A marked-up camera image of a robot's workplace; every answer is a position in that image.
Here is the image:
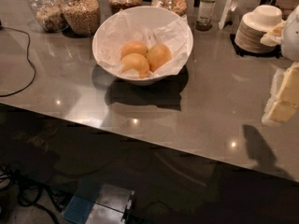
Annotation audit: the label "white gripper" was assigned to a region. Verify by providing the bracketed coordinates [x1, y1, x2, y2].
[260, 6, 299, 127]

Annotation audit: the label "orange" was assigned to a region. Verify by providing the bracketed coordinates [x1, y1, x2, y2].
[121, 53, 150, 78]
[146, 44, 172, 72]
[121, 40, 148, 58]

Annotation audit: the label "white bowl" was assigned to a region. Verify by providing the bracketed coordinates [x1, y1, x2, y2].
[92, 5, 194, 87]

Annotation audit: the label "black mat under saucers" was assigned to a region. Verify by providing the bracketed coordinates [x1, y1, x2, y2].
[230, 34, 281, 59]

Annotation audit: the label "stack of white saucers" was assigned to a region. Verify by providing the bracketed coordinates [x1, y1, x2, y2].
[235, 11, 275, 54]

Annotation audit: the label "white cup on saucers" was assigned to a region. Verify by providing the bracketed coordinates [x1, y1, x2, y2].
[253, 5, 282, 29]

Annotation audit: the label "blue and metal floor box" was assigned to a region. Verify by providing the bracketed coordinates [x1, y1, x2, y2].
[62, 184, 135, 224]

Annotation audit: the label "leftmost glass cereal jar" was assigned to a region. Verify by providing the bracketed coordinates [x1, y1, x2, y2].
[28, 0, 68, 33]

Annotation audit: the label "white stand post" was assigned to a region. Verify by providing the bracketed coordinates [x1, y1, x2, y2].
[218, 0, 233, 30]

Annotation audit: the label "black table cable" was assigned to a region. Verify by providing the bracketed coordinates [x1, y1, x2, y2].
[0, 26, 36, 98]

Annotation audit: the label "black floor cables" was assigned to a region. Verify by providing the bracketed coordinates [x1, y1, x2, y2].
[0, 163, 74, 224]

